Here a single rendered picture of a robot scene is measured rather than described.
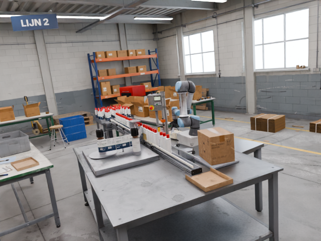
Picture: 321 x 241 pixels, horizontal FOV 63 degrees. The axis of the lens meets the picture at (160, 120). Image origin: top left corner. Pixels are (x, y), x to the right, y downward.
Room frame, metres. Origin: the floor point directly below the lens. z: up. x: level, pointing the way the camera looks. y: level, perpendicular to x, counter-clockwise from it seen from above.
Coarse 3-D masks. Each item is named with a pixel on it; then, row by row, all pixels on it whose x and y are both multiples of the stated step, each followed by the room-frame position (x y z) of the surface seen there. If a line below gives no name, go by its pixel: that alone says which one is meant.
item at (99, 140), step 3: (96, 129) 2.82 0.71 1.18; (99, 129) 2.80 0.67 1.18; (102, 129) 2.84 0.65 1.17; (96, 132) 2.79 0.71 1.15; (99, 132) 2.79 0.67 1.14; (102, 132) 2.81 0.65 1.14; (96, 135) 2.81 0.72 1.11; (99, 135) 2.79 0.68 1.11; (102, 135) 2.80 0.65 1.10; (99, 138) 2.80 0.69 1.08; (102, 138) 2.81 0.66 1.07; (99, 141) 2.78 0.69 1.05; (99, 144) 2.78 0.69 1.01; (99, 147) 2.78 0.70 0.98; (99, 150) 2.79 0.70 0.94; (102, 150) 2.78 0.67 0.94; (99, 153) 2.80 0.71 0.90; (102, 153) 2.78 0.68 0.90; (105, 153) 2.79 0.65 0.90
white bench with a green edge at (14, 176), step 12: (12, 156) 3.39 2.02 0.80; (24, 156) 3.33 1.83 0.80; (36, 156) 3.27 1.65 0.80; (12, 168) 2.90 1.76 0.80; (36, 168) 2.81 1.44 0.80; (48, 168) 2.85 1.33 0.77; (0, 180) 2.58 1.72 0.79; (12, 180) 2.69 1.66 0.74; (48, 180) 2.87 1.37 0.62; (24, 216) 2.87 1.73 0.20; (48, 216) 2.84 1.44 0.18; (12, 228) 2.64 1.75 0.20
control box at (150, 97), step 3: (159, 93) 3.05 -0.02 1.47; (150, 96) 3.00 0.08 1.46; (150, 99) 3.00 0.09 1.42; (153, 99) 3.00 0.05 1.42; (150, 102) 3.00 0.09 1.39; (153, 102) 3.00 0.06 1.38; (150, 105) 3.00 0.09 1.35; (153, 105) 3.00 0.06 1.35; (156, 105) 2.99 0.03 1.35; (159, 105) 2.98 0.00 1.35; (153, 108) 3.00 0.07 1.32; (156, 108) 2.99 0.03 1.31; (159, 108) 2.99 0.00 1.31; (162, 108) 2.98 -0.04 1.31
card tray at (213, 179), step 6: (210, 168) 2.18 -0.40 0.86; (204, 174) 2.12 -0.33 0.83; (210, 174) 2.11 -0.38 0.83; (216, 174) 2.10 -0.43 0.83; (222, 174) 2.03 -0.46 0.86; (192, 180) 1.98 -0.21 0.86; (198, 180) 2.01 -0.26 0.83; (204, 180) 2.00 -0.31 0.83; (210, 180) 1.99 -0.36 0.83; (216, 180) 1.98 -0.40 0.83; (222, 180) 1.97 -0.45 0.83; (228, 180) 1.89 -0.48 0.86; (198, 186) 1.90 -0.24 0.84; (204, 186) 1.82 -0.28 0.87; (210, 186) 1.83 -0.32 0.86; (216, 186) 1.85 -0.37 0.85; (222, 186) 1.87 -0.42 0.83
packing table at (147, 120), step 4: (136, 116) 5.55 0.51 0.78; (140, 120) 5.14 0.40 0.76; (144, 120) 5.02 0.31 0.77; (148, 120) 4.95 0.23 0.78; (152, 120) 4.91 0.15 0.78; (148, 124) 5.01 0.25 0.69; (152, 124) 4.88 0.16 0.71; (156, 124) 4.77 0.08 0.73; (160, 124) 4.57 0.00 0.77; (168, 124) 4.51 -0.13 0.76; (116, 132) 6.26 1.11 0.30
